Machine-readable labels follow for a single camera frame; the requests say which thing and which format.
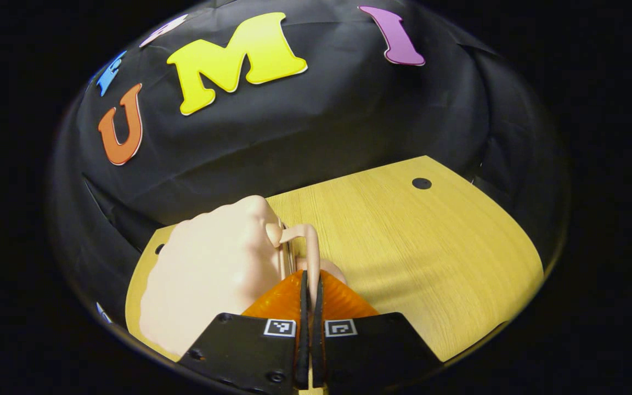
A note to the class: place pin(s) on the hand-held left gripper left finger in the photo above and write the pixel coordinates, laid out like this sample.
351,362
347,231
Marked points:
303,340

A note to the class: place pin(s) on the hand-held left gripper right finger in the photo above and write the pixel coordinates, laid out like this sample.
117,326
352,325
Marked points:
317,340

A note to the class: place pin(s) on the beige suitcase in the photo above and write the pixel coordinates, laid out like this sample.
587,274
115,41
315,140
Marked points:
206,274

